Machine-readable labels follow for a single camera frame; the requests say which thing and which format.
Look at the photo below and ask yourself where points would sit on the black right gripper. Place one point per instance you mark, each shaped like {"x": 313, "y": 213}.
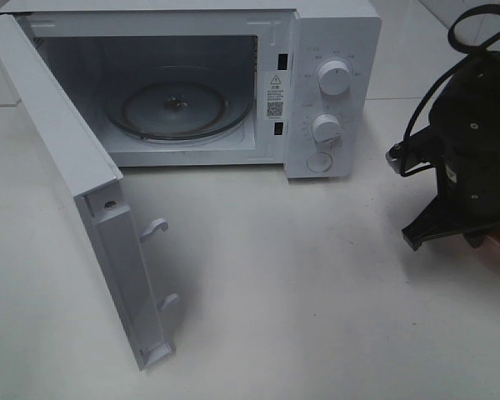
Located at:
{"x": 467, "y": 162}

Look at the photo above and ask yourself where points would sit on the round white door button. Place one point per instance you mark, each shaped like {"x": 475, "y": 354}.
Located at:
{"x": 319, "y": 162}

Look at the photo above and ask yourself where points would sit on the white microwave door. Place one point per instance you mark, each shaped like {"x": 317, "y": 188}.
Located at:
{"x": 93, "y": 179}

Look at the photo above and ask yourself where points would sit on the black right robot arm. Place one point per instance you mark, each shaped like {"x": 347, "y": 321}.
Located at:
{"x": 471, "y": 95}

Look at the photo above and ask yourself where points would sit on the lower white microwave knob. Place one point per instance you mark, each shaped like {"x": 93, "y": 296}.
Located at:
{"x": 326, "y": 128}

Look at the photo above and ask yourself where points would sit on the white microwave knob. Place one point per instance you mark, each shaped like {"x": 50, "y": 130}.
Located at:
{"x": 334, "y": 77}
{"x": 326, "y": 128}

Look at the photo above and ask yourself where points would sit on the upper white microwave knob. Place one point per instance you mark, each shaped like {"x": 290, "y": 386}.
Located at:
{"x": 334, "y": 77}

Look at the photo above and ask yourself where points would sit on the white microwave oven body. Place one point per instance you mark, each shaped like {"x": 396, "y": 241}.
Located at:
{"x": 98, "y": 50}

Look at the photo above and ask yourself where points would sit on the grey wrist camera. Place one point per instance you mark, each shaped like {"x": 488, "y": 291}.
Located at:
{"x": 394, "y": 157}

